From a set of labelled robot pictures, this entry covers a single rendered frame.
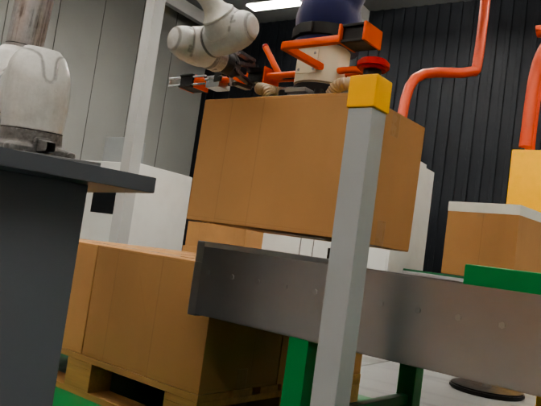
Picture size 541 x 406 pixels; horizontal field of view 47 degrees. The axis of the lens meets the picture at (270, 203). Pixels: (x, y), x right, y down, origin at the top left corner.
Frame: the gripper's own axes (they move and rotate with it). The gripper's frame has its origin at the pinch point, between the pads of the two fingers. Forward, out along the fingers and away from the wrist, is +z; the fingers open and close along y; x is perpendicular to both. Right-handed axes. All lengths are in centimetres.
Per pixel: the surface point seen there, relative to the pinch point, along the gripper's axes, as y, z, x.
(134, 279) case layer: 75, -19, -26
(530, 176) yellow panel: -90, 713, -114
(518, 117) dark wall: -257, 1029, -242
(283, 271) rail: 64, -34, 48
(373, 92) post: 24, -53, 78
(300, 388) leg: 91, -34, 57
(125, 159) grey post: -1, 178, -294
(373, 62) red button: 17, -52, 77
